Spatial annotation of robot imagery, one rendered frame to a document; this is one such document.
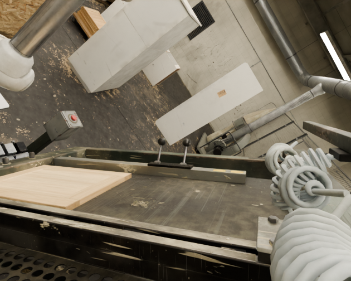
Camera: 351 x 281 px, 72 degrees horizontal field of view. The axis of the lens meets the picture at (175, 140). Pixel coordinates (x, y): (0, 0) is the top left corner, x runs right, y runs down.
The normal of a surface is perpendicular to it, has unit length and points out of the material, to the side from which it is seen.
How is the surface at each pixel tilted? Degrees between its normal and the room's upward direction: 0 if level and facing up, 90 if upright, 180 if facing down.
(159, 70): 90
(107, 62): 90
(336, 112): 90
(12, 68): 77
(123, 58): 90
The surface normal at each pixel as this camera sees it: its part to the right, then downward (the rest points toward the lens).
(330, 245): 0.01, -0.92
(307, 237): -0.43, -0.85
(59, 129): -0.33, 0.13
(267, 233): 0.00, -0.99
